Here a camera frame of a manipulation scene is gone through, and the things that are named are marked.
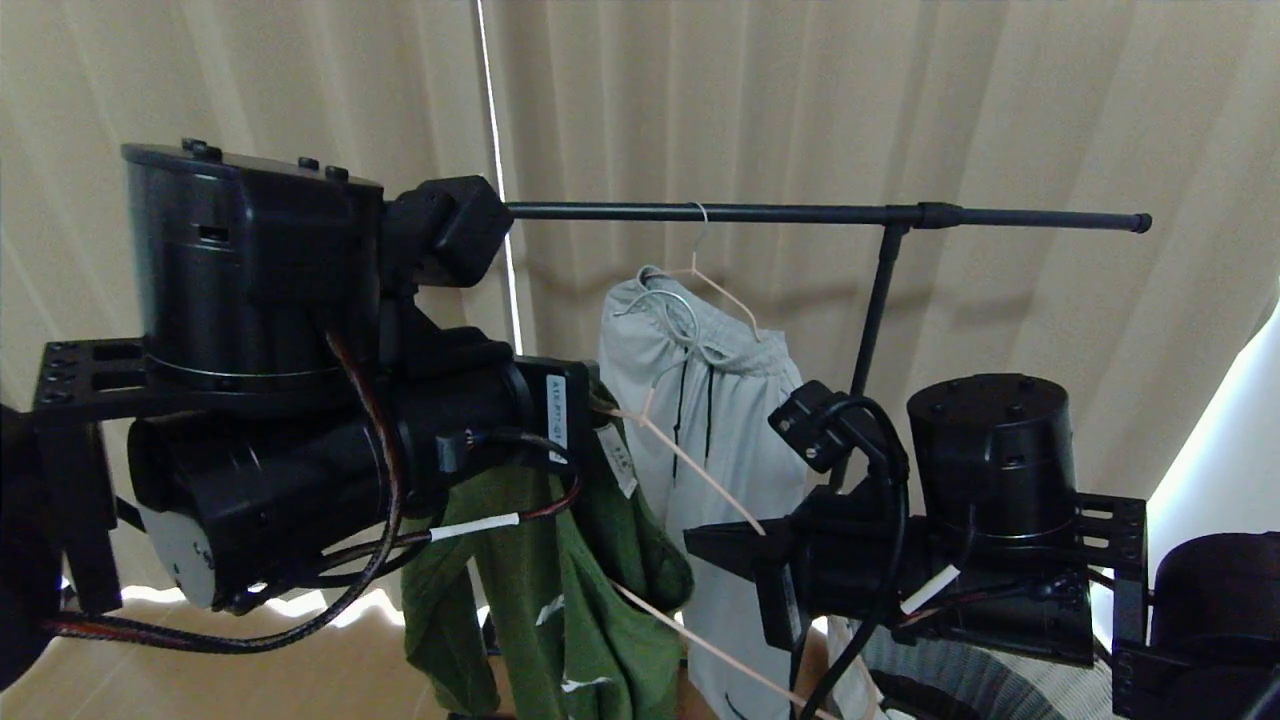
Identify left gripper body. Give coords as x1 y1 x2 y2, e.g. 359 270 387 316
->
130 345 596 611

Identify pale grey shorts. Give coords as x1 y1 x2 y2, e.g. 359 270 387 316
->
598 265 811 720

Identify white laundry basket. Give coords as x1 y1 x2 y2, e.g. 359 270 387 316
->
825 615 1117 720

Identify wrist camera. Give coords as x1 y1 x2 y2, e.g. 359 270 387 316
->
380 175 516 351
768 380 911 493

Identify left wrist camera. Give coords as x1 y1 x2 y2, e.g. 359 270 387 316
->
380 175 516 351

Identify pink clothes hanger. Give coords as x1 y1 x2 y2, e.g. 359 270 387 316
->
590 290 843 720
660 203 763 343

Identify black clothes rack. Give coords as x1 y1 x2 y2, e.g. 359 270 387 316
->
505 200 1153 720

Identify beige curtain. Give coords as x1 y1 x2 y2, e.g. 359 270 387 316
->
0 0 1280 641

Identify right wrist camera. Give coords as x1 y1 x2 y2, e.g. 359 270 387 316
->
768 380 911 493

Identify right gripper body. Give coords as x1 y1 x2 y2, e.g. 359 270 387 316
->
755 485 936 651

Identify green garment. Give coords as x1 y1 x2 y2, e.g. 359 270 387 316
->
400 370 696 720

